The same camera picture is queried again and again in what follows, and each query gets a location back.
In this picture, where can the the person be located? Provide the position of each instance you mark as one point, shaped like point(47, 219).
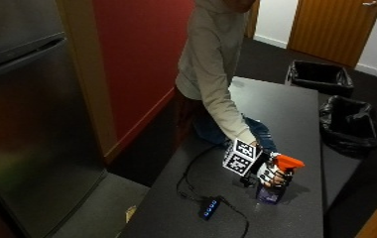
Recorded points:
point(216, 66)

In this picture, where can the wooden door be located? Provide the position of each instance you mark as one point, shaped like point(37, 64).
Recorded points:
point(333, 28)

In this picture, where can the black usb hub blue lights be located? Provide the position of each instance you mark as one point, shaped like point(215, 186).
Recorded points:
point(208, 208)

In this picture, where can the purple spray bottle orange trigger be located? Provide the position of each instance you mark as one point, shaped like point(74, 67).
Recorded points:
point(280, 178)

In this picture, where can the stainless steel refrigerator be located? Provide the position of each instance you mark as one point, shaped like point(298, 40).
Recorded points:
point(25, 119)

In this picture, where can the white marker cube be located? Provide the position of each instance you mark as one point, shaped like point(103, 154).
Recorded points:
point(240, 157)

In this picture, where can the wooden door frame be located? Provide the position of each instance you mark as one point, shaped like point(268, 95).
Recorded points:
point(89, 76)

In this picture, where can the black lined waste bin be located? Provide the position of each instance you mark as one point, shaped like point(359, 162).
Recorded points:
point(347, 124)
point(320, 76)

